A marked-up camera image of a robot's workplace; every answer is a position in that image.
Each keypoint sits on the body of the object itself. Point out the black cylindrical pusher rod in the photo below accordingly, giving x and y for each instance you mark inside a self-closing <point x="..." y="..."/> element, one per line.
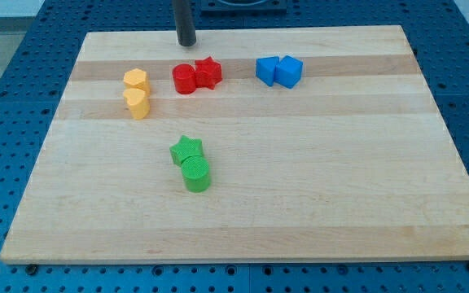
<point x="184" y="22"/>

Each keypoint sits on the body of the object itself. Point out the red star block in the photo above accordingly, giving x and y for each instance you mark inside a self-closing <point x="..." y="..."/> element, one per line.
<point x="208" y="73"/>

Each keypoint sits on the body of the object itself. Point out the green star block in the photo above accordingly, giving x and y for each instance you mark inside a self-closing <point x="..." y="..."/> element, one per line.
<point x="186" y="148"/>

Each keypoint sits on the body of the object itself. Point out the red cylinder block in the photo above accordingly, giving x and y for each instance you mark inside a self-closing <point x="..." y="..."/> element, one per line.
<point x="184" y="78"/>

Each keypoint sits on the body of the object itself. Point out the yellow hexagon block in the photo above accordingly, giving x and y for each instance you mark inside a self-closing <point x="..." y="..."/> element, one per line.
<point x="137" y="79"/>

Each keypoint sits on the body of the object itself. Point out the yellow heart block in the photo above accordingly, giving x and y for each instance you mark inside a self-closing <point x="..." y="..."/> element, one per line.
<point x="137" y="102"/>

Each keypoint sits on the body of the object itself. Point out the blue triangle block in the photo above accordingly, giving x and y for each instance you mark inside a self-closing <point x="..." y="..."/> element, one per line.
<point x="265" y="69"/>

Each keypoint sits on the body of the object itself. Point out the blue cube block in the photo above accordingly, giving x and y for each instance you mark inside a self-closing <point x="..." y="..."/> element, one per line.
<point x="288" y="71"/>

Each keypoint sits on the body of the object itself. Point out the green cylinder block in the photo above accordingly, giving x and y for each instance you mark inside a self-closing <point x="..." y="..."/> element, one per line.
<point x="196" y="174"/>

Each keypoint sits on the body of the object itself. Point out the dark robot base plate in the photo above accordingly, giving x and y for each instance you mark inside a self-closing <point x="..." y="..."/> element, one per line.
<point x="217" y="7"/>

